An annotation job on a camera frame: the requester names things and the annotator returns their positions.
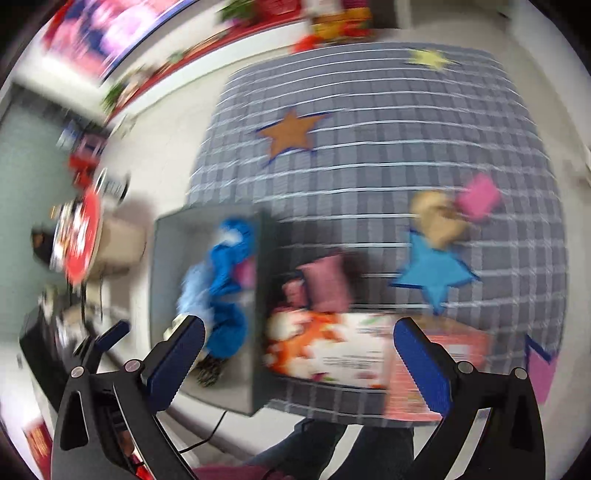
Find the light blue fluffy cloth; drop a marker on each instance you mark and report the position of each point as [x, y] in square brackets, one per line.
[196, 290]

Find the red wall poster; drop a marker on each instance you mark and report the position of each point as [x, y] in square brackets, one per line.
[115, 27]

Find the grey storage bin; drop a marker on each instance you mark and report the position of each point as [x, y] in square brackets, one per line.
[171, 240]

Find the red round table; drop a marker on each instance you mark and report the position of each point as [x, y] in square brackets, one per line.
[83, 235]

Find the black box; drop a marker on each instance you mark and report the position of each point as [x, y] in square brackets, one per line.
[41, 350]

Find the pink pouch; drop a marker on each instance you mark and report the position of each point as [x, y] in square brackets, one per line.
[325, 281]

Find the brown cardboard box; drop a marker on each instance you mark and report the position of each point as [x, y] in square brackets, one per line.
[120, 244]

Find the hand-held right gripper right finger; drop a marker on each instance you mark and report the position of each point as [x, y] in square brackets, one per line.
[425, 364]

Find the tan plush toy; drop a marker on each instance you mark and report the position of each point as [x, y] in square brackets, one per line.
[438, 221]

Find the grey checked mat with stars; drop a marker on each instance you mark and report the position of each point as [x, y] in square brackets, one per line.
[369, 138]

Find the person's legs in jeans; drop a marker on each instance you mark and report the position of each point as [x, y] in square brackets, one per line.
[351, 452]

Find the colourful printed cardboard box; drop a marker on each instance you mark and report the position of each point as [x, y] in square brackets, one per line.
[341, 350]

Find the leopard print cloth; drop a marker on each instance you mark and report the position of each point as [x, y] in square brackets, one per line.
[210, 369]

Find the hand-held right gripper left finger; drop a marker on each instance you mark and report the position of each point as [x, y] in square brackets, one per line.
[178, 360]

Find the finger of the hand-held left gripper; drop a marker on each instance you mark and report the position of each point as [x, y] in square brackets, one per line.
[113, 333]

